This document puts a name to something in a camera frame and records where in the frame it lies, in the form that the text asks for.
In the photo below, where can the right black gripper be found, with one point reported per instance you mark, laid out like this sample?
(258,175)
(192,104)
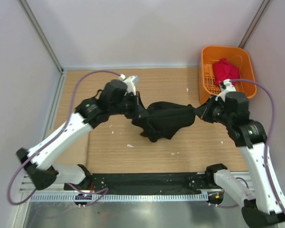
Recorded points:
(203,111)

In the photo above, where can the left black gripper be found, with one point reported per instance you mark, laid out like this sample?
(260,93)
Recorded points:
(139,111)

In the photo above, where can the black t shirt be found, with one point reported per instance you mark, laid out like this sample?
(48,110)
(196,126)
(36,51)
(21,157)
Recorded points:
(164,119)

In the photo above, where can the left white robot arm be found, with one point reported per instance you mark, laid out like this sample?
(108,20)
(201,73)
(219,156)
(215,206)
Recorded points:
(118,97)

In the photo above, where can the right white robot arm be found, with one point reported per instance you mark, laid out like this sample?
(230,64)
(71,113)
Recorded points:
(264,205)

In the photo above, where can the red t shirt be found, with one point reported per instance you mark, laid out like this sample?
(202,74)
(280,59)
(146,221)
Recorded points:
(223,70)

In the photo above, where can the orange plastic basket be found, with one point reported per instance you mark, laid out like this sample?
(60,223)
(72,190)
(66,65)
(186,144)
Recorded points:
(212,54)

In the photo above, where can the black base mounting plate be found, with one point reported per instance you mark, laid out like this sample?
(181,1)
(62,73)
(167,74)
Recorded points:
(149,183)

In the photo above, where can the brown cardboard sheet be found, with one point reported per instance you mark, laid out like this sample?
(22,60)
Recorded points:
(76,153)

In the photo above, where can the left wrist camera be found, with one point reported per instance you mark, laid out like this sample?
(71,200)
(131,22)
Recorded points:
(131,83)

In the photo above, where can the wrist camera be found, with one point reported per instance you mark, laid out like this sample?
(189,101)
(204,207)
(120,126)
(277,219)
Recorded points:
(131,83)
(226,86)

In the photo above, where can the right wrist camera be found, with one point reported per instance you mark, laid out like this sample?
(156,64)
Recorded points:
(226,86)

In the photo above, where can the white slotted cable duct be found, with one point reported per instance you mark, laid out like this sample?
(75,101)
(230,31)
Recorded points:
(75,197)

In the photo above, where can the right aluminium corner post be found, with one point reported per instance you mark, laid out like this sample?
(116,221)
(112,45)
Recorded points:
(261,10)

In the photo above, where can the aluminium corner post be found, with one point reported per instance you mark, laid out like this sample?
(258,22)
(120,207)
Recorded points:
(36,26)
(261,10)

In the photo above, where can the aluminium front frame rail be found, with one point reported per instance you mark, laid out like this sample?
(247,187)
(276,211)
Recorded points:
(27,185)

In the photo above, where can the left aluminium corner post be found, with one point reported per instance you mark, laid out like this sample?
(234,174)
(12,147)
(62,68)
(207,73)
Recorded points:
(36,26)

